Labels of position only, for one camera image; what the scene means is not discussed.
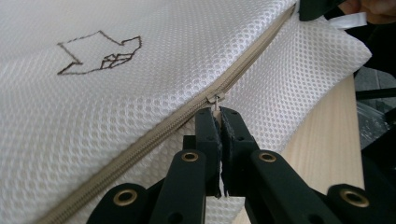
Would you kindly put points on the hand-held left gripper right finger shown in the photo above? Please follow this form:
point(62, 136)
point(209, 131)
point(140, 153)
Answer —
point(235, 137)

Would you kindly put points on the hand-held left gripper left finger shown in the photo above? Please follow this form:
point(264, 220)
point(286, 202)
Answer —
point(209, 137)

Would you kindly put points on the white mesh laundry bag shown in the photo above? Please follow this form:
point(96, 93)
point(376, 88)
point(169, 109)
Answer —
point(130, 109)

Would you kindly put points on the black metal bar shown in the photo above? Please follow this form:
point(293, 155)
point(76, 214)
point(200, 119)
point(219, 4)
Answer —
point(376, 94)

